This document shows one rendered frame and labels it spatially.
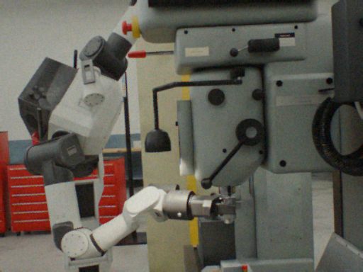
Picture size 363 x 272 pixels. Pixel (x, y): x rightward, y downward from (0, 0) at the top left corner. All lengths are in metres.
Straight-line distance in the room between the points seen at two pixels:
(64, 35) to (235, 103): 9.63
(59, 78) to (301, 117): 0.80
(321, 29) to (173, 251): 2.19
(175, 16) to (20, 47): 9.84
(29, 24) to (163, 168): 8.33
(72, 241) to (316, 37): 0.88
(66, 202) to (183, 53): 0.57
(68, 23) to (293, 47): 9.70
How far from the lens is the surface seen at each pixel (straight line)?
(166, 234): 3.03
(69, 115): 1.41
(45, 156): 1.35
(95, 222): 1.77
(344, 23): 0.93
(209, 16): 1.11
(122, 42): 1.59
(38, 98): 1.45
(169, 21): 1.10
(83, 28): 10.59
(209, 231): 1.56
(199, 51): 1.10
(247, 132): 1.09
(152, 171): 2.94
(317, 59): 1.17
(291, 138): 1.13
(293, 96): 1.13
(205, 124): 1.11
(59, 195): 1.33
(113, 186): 5.76
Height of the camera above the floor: 1.50
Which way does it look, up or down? 3 degrees down
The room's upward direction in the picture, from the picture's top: 3 degrees counter-clockwise
